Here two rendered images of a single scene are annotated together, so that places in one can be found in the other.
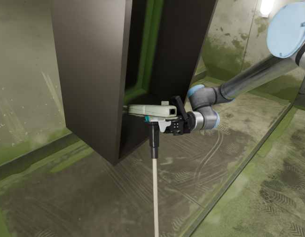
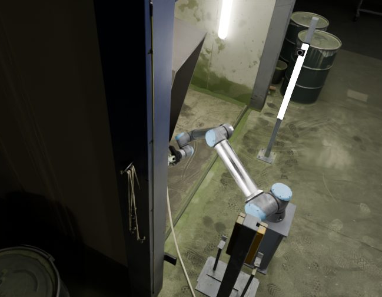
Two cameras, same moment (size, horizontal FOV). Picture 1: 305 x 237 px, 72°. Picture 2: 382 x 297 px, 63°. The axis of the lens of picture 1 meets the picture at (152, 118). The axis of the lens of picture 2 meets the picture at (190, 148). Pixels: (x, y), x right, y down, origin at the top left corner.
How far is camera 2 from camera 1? 1.85 m
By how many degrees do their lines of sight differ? 21
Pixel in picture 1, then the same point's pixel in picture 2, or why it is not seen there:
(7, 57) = not seen: hidden behind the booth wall
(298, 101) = (251, 104)
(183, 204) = (177, 195)
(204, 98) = (184, 141)
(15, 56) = not seen: hidden behind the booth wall
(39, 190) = not seen: hidden behind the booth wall
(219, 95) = (192, 137)
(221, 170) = (197, 171)
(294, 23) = (211, 139)
